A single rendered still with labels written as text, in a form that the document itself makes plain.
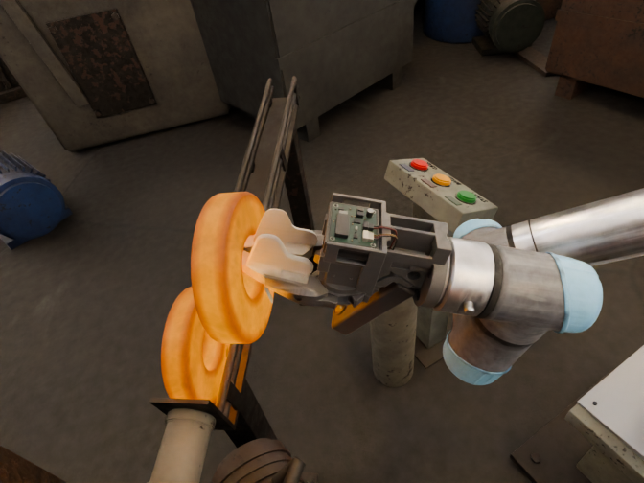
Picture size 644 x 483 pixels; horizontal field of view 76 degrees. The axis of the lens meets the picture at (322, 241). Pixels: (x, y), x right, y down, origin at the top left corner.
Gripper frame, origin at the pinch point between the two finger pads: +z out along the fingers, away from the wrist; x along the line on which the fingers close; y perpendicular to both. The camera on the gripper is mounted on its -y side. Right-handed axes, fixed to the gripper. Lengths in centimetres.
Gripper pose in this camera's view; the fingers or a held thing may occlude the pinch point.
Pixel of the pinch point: (236, 254)
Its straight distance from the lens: 43.0
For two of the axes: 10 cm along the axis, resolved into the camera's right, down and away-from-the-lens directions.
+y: 1.4, -7.0, -7.0
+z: -9.9, -1.6, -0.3
